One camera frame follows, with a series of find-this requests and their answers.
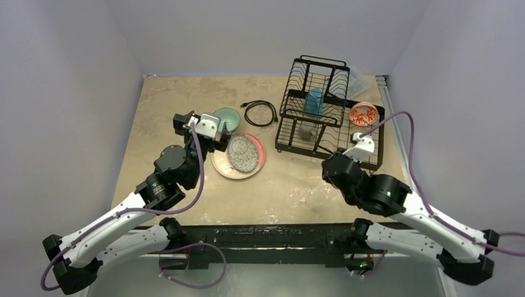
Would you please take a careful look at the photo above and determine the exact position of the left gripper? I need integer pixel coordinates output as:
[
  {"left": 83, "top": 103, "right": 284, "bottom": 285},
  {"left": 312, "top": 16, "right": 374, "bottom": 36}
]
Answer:
[{"left": 175, "top": 111, "right": 230, "bottom": 187}]

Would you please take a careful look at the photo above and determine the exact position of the purple loop cable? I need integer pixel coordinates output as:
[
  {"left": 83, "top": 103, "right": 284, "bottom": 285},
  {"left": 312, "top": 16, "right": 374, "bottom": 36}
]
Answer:
[{"left": 158, "top": 243, "right": 227, "bottom": 290}]

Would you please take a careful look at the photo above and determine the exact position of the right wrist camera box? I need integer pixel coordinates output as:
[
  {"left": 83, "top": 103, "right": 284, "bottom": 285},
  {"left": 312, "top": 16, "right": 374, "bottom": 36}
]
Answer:
[{"left": 343, "top": 132, "right": 375, "bottom": 163}]

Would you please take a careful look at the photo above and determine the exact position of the pink and cream plate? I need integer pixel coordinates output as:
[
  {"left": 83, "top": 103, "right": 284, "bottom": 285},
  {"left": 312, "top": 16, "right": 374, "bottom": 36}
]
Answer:
[{"left": 212, "top": 132, "right": 266, "bottom": 180}]

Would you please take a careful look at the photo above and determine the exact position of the blue polka dot mug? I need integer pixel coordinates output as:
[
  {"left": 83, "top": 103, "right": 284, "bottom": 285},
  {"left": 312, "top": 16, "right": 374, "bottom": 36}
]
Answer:
[{"left": 304, "top": 88, "right": 324, "bottom": 119}]

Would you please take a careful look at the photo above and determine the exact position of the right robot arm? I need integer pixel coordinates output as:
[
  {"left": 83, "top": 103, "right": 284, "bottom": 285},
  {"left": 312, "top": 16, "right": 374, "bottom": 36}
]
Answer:
[{"left": 321, "top": 152, "right": 500, "bottom": 286}]

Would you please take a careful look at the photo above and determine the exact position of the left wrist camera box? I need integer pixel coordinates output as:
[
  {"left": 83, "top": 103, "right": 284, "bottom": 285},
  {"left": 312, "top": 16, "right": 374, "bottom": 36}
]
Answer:
[{"left": 188, "top": 113, "right": 221, "bottom": 140}]

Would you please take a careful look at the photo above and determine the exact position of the black wire dish rack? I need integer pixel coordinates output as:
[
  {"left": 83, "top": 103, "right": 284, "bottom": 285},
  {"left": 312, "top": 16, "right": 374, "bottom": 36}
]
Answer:
[{"left": 275, "top": 55, "right": 370, "bottom": 159}]

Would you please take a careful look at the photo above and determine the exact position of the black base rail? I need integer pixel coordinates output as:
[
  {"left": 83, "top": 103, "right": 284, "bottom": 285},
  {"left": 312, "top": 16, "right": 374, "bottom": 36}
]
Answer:
[{"left": 166, "top": 223, "right": 375, "bottom": 272}]

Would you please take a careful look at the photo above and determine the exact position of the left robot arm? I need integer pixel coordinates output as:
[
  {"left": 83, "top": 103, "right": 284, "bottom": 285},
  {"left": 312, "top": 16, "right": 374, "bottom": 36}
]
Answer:
[{"left": 43, "top": 112, "right": 231, "bottom": 295}]

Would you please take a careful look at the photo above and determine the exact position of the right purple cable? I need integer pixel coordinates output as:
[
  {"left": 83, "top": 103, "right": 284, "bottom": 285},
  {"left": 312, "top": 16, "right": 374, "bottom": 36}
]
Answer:
[{"left": 358, "top": 110, "right": 525, "bottom": 258}]

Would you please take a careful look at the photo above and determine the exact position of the black coiled cable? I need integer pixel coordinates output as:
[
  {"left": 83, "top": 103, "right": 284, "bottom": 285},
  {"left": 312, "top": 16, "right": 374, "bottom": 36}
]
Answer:
[{"left": 240, "top": 100, "right": 280, "bottom": 127}]

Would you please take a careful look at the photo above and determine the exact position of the grey speckled plate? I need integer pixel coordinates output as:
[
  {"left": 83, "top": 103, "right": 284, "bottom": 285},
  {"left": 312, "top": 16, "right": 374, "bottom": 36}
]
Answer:
[{"left": 226, "top": 134, "right": 259, "bottom": 173}]

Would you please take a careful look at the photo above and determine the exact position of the red floral bowl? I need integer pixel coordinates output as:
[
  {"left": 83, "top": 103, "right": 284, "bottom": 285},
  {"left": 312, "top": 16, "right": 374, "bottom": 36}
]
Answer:
[{"left": 349, "top": 102, "right": 380, "bottom": 127}]

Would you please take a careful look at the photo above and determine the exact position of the small grey mug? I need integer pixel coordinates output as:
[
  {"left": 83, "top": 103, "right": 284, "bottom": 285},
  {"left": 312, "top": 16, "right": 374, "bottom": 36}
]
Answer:
[{"left": 297, "top": 121, "right": 317, "bottom": 140}]

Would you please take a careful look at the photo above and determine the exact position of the mint green bowl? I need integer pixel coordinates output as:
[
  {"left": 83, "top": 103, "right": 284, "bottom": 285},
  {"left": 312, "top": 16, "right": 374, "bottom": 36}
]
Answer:
[{"left": 214, "top": 108, "right": 240, "bottom": 132}]

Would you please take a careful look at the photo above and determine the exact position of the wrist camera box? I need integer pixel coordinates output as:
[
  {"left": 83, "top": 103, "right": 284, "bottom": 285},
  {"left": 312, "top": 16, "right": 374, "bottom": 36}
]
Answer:
[
  {"left": 188, "top": 113, "right": 221, "bottom": 140},
  {"left": 343, "top": 132, "right": 375, "bottom": 163}
]

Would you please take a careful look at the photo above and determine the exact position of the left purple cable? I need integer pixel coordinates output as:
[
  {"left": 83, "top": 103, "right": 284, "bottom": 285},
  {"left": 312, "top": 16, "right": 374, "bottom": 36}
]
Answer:
[{"left": 40, "top": 123, "right": 206, "bottom": 292}]

